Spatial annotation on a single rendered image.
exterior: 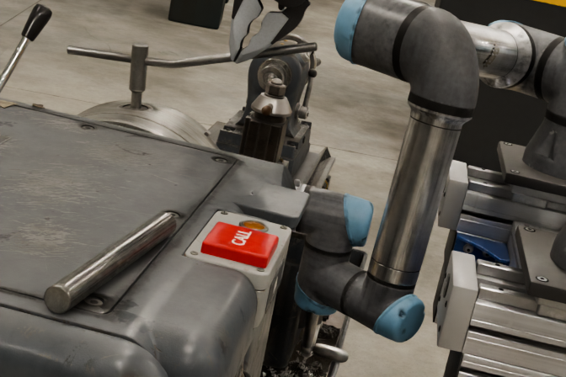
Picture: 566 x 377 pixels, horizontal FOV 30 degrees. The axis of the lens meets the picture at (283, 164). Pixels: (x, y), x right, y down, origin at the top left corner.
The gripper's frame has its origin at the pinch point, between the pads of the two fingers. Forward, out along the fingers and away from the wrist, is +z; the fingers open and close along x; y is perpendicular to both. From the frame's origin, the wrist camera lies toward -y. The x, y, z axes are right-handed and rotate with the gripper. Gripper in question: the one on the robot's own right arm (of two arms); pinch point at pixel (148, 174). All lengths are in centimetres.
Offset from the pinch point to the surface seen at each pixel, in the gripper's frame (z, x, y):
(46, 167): -4, 18, -57
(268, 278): -30, 17, -69
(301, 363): -26, -53, 56
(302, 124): -10, -15, 113
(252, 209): -25, 17, -53
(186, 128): -9.3, 14.8, -20.8
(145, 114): -4.0, 16.0, -22.8
